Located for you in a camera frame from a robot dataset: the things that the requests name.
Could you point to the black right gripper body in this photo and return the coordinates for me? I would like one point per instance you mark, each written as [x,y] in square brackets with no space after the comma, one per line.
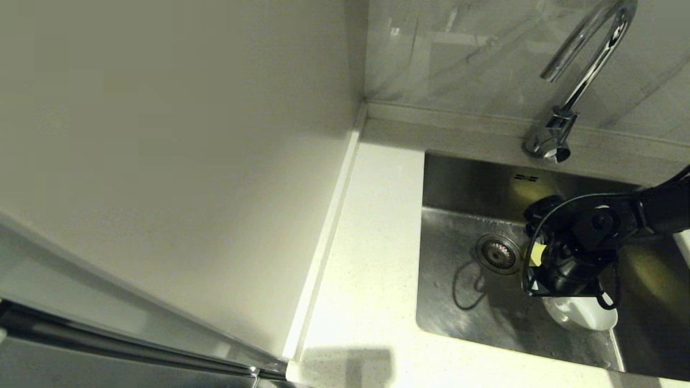
[568,275]

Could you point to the yellow bowl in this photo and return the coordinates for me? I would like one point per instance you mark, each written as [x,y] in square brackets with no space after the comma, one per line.
[536,254]

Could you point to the white bowl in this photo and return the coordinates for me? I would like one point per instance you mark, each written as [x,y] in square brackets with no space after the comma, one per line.
[587,318]

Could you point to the metal sink drain strainer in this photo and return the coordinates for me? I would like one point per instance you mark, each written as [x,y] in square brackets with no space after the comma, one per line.
[496,254]

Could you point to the stainless steel sink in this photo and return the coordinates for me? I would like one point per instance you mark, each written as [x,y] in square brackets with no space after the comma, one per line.
[463,318]

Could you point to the chrome gooseneck faucet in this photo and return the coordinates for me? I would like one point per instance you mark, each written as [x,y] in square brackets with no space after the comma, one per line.
[558,129]

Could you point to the white counter edge strip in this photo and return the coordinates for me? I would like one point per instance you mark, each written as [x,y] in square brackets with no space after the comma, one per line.
[330,226]

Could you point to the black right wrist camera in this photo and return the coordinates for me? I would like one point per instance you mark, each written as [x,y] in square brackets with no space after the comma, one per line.
[544,211]

